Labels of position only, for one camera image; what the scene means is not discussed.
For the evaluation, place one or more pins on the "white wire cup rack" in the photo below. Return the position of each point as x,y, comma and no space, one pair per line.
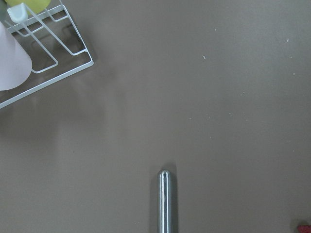
48,34

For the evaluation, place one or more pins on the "yellow cup in rack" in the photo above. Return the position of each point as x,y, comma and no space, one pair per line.
31,5

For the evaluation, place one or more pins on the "pink cup in rack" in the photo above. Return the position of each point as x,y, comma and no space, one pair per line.
15,63

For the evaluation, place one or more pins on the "steel muddler black tip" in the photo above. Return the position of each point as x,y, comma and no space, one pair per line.
164,202

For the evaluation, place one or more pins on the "red strawberry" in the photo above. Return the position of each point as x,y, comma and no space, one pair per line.
304,228

